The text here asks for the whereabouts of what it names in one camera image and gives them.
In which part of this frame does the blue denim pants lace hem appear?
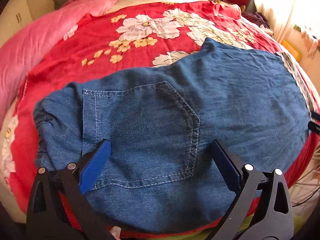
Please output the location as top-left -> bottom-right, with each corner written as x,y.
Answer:
33,38 -> 314,234

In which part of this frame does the metal drying rack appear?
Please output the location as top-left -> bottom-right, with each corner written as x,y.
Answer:
290,145 -> 319,207

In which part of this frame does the yellow gift bag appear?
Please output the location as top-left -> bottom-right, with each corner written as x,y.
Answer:
281,40 -> 302,62

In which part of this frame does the pink plush quilt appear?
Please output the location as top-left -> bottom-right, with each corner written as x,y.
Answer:
0,0 -> 117,122

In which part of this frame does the red floral bed cover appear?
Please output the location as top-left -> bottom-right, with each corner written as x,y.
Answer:
10,2 -> 319,238

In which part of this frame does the cream white wardrobe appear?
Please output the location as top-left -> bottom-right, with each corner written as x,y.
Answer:
0,0 -> 33,46

